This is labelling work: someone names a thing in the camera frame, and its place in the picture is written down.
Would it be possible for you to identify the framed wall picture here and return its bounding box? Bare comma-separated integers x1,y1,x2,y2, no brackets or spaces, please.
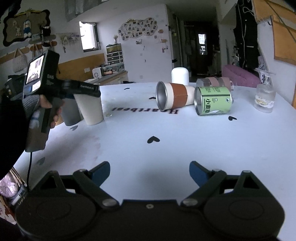
3,9,51,47

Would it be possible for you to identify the clear glass bottle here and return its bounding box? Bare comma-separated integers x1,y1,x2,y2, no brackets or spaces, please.
254,74,276,113

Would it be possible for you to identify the cloud-shaped photo board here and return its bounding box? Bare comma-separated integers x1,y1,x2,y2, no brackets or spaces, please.
118,17,158,41

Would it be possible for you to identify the person's left hand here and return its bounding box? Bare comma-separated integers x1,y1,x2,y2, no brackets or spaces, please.
39,95,64,133

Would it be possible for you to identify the small drawer organizer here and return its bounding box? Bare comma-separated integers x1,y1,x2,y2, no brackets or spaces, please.
106,44,124,65

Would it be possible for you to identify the cream metal cup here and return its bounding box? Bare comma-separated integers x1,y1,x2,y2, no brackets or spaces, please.
74,94,104,126

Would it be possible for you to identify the white small appliance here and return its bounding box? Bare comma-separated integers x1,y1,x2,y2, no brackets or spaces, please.
92,67,102,78

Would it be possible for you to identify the dark grey tumbler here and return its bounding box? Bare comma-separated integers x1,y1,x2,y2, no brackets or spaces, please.
61,98,81,126

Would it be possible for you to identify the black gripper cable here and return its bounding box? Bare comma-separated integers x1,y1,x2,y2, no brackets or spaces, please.
26,151,34,188

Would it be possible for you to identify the cream cup with brown sleeve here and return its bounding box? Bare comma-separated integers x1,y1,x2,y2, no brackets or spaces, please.
156,81,195,111

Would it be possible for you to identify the white cylindrical container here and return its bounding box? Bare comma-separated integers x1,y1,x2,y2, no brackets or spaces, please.
171,67,189,85

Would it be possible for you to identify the black hanging coat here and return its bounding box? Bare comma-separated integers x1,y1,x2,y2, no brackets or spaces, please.
234,0,259,72

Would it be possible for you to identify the purple beanbag seat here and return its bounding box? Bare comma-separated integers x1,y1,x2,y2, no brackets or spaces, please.
222,65,261,88

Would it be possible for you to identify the green labelled tin can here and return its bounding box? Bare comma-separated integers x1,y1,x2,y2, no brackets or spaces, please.
194,87,232,115

